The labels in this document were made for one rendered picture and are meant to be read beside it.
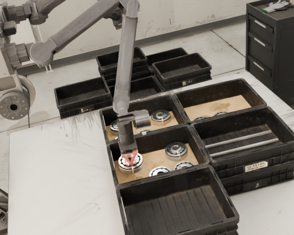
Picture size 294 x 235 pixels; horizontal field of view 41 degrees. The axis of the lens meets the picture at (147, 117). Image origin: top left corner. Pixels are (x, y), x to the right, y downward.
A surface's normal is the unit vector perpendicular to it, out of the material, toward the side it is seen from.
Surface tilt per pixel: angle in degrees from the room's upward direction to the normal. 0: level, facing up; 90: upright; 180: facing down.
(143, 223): 0
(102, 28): 90
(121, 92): 56
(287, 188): 0
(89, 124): 0
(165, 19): 90
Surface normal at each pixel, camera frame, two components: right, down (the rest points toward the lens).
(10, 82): 0.28, 0.51
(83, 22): 0.20, 0.03
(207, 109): -0.13, -0.82
